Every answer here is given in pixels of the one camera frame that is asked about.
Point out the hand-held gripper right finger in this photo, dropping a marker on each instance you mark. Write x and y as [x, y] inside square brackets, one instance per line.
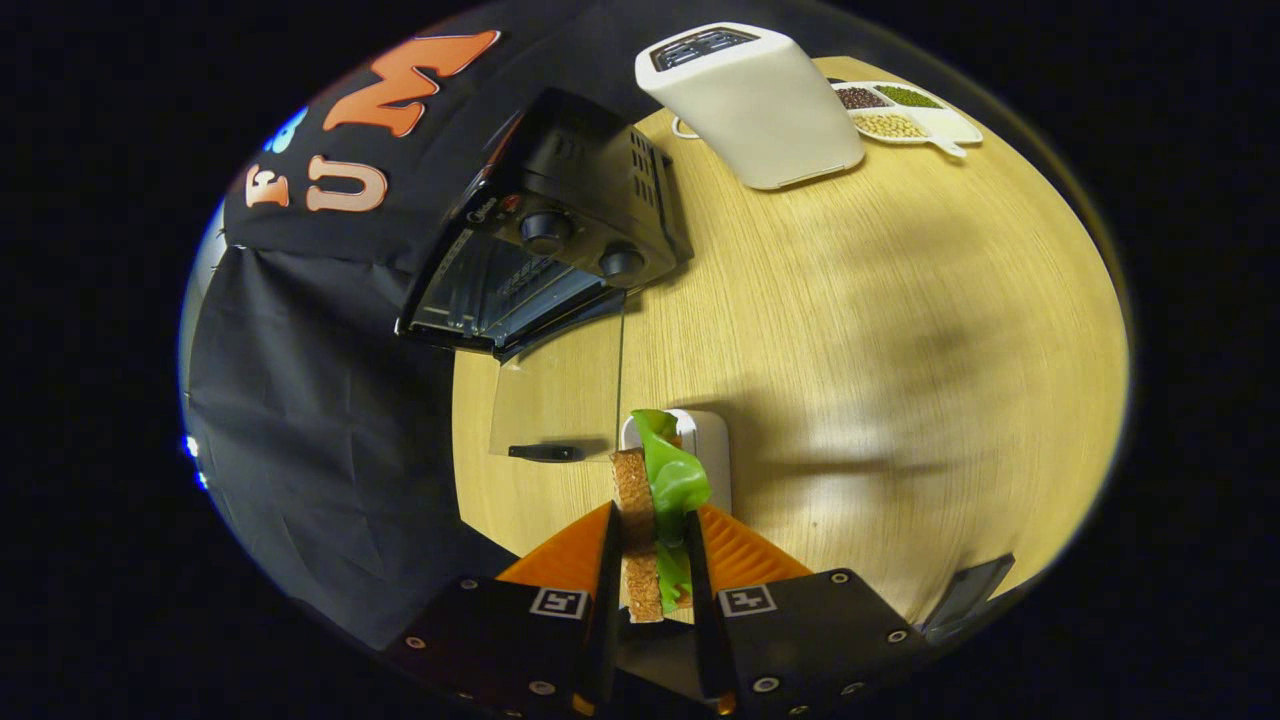
[705, 640]

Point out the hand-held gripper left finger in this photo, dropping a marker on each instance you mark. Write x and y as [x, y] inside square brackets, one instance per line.
[610, 640]

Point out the lettuce sandwich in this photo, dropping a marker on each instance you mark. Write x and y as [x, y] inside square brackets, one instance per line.
[634, 500]

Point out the black toaster oven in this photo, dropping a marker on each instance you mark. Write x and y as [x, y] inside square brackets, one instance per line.
[590, 160]

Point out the white pop-up toaster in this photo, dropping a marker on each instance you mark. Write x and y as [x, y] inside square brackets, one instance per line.
[770, 110]

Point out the white ribbed plate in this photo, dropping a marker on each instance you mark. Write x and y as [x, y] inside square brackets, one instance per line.
[714, 450]

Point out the dark flat device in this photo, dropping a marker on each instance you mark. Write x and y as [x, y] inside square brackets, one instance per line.
[965, 600]

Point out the black backdrop cloth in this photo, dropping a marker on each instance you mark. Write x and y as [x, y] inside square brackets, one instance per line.
[320, 420]

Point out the white divided bean dish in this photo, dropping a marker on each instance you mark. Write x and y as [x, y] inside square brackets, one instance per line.
[950, 122]

